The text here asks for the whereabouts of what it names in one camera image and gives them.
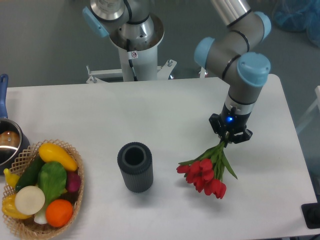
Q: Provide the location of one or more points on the red tulip bouquet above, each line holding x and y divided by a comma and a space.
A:
206, 172

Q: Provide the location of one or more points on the blue plastic bag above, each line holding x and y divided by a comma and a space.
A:
299, 16

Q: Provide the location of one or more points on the woven wicker basket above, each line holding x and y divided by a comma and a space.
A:
27, 229

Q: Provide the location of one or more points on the yellow squash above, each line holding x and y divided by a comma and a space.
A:
50, 152

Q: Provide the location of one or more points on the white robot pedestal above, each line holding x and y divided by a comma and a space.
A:
135, 66

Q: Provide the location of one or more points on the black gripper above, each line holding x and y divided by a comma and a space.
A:
236, 124

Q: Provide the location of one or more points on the white frame at right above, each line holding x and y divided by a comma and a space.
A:
311, 112

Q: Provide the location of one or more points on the blue handled saucepan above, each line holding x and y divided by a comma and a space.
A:
12, 139

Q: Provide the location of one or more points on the dark green cucumber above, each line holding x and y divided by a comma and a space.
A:
30, 174

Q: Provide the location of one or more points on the green lettuce leaf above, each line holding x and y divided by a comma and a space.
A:
52, 181

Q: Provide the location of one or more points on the black device at edge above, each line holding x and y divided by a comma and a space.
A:
311, 214

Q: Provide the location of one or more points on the white onion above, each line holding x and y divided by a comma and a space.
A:
29, 200

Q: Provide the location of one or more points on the yellow bell pepper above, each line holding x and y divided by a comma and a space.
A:
9, 208

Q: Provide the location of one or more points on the purple radish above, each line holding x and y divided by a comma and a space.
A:
73, 182

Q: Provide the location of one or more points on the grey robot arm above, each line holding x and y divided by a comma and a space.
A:
136, 32

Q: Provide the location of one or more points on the orange fruit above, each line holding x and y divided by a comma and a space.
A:
59, 212

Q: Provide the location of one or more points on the dark grey ribbed vase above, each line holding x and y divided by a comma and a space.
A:
136, 166

